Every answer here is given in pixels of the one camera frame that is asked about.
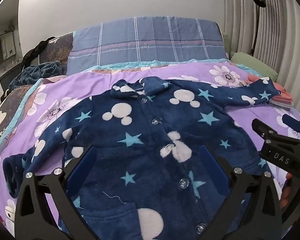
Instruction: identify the stack of folded clothes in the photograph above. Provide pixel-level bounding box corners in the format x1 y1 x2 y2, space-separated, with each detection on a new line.
246 74 294 111

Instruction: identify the purple floral blanket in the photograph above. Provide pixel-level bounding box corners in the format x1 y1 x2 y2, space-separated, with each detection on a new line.
0 62 300 240

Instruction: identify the black strap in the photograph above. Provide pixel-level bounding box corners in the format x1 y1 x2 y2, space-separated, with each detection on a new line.
22 36 57 64

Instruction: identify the dark patterned bed sheet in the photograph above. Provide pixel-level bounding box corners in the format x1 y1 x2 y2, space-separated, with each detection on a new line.
0 32 75 147

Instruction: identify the green pillow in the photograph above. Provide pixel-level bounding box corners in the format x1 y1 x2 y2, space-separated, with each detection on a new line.
230 52 279 82

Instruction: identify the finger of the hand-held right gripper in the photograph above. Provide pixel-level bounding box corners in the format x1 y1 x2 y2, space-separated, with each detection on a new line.
282 114 300 139
252 118 300 146

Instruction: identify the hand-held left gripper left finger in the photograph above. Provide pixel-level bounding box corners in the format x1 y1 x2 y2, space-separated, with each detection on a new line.
14 145 98 240

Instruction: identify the person's right hand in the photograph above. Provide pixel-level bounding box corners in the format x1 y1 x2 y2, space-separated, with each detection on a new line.
281 173 293 209

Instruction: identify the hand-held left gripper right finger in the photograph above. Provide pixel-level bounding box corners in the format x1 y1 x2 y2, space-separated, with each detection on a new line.
199 144 283 240

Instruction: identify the grey pleated curtain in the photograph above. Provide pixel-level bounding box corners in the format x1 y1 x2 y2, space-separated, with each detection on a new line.
224 0 300 80

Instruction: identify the blue plaid pillow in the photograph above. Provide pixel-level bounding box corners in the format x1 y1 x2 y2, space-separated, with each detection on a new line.
66 16 228 76

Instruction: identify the navy star print fleece pajama top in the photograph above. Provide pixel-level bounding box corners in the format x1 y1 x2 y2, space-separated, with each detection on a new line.
2 76 279 240

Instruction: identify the teal fleece blanket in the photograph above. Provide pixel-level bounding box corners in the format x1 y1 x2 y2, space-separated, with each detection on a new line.
9 61 64 91

